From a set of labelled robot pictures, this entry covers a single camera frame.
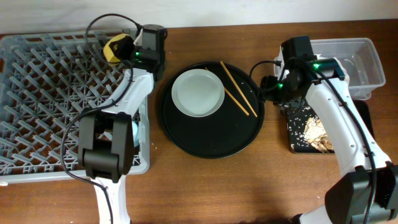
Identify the black rectangular tray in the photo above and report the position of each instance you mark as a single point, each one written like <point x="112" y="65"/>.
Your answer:
<point x="296" y="126"/>

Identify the light blue cup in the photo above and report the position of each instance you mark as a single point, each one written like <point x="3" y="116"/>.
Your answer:
<point x="135" y="131"/>

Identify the clear plastic bin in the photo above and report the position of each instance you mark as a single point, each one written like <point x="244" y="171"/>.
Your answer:
<point x="360" y="60"/>

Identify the white napkin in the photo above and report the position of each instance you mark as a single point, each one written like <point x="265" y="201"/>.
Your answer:
<point x="328" y="71"/>

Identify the grey dishwasher rack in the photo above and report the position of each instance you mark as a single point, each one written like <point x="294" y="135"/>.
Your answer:
<point x="47" y="80"/>

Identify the wooden chopstick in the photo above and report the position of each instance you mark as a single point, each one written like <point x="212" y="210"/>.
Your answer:
<point x="238" y="88"/>
<point x="229" y="95"/>

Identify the food scraps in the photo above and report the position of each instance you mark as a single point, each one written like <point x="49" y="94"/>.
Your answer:
<point x="314" y="135"/>

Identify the round black tray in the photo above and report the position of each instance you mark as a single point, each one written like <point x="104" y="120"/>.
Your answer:
<point x="224" y="133"/>

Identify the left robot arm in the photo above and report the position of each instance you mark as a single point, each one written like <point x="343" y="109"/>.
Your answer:
<point x="113" y="139"/>

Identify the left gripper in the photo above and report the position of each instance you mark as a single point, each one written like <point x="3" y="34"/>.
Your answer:
<point x="123" y="52"/>

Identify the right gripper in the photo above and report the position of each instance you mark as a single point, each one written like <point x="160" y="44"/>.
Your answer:
<point x="267" y="86"/>

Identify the grey plate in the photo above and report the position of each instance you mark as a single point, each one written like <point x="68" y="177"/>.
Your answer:
<point x="198" y="93"/>

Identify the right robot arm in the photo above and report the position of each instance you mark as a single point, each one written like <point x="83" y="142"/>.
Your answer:
<point x="367" y="190"/>

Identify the yellow bowl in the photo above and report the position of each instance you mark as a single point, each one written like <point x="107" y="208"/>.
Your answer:
<point x="109" y="49"/>

